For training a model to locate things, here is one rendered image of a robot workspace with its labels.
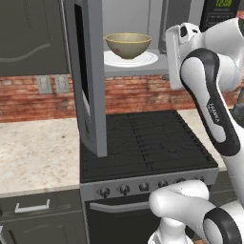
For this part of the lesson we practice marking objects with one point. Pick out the dark grey base cupboard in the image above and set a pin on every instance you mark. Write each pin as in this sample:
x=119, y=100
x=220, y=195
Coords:
x=224, y=187

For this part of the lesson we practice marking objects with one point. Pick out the black and grey stove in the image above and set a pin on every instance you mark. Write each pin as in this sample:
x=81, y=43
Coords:
x=143, y=139

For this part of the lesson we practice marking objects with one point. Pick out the dark grey wall cupboard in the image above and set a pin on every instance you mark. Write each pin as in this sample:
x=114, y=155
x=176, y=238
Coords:
x=31, y=35

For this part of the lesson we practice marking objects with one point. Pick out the dark grey drawer front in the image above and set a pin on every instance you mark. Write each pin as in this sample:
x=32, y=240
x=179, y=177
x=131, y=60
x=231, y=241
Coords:
x=60, y=206

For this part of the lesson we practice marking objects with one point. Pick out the beige ceramic bowl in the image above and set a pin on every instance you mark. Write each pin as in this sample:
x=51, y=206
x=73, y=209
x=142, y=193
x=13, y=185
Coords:
x=128, y=46

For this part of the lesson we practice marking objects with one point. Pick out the dark grey cupboard door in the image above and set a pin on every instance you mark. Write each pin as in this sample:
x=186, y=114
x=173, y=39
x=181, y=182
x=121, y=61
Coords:
x=44, y=230

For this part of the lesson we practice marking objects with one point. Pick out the grey microwave oven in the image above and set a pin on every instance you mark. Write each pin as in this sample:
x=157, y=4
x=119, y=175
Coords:
x=178, y=12

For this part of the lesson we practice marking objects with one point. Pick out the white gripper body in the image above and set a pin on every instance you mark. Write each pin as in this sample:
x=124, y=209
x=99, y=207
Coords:
x=173, y=60

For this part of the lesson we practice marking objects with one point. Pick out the black oven door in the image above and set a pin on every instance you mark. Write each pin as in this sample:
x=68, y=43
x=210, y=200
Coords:
x=117, y=227

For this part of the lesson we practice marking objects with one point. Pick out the white round microwave plate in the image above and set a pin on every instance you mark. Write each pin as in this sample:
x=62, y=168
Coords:
x=146, y=60

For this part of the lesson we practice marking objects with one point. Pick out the grey wall socket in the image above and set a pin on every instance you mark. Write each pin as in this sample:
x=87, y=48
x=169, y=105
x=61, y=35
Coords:
x=62, y=83
x=44, y=84

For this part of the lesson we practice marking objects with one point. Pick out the grey microwave door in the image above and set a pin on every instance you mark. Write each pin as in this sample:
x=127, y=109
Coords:
x=95, y=79

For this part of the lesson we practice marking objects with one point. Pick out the black stove knob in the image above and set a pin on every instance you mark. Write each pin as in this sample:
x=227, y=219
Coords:
x=104, y=192
x=180, y=181
x=200, y=178
x=163, y=183
x=124, y=189
x=144, y=186

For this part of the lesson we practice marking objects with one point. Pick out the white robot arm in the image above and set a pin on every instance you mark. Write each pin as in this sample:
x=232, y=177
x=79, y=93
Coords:
x=219, y=63

